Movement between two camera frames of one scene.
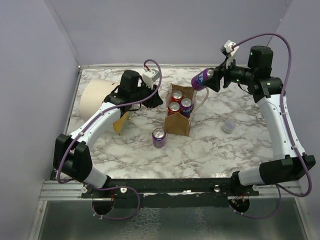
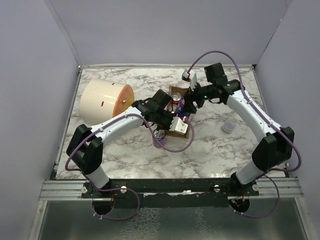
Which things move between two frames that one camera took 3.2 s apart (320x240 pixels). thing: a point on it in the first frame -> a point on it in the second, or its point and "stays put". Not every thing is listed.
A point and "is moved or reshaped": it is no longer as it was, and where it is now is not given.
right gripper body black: x=234 y=73 -> x=200 y=95
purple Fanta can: x=198 y=79 is moved or reshaped
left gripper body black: x=143 y=92 -> x=163 y=121
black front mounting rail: x=173 y=192 stays put
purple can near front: x=159 y=135 stays put
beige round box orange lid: x=93 y=94 stays put
